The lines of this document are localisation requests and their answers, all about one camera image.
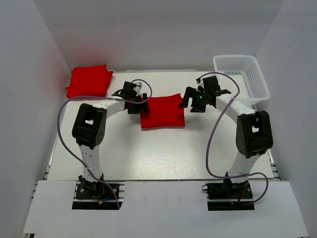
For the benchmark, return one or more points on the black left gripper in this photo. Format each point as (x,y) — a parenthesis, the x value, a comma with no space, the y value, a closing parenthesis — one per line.
(135,111)

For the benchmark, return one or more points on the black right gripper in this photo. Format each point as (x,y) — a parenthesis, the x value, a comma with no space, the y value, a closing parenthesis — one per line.
(191,92)

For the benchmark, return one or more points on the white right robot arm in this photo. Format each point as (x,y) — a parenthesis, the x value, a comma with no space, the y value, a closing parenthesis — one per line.
(253,128)

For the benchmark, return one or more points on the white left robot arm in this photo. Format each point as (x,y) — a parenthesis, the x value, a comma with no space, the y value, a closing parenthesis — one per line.
(90,126)

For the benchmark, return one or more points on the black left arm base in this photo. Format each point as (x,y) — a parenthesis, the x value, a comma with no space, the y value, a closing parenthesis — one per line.
(86,199)

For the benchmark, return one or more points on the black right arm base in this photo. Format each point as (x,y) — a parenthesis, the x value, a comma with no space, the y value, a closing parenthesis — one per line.
(223,198)

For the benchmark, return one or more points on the folded red t shirt stack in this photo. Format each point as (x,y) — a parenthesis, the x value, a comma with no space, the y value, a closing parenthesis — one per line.
(89,81)

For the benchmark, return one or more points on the white plastic basket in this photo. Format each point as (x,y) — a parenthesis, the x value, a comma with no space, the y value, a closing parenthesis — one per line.
(246,72)

